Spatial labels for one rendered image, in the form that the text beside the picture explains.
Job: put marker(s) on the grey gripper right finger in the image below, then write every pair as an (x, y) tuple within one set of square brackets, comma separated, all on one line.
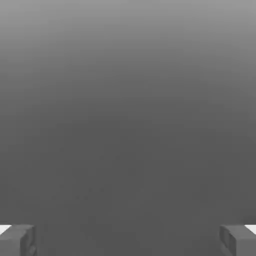
[(242, 240)]

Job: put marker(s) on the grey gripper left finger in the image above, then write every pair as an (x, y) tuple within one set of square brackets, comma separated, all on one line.
[(14, 240)]

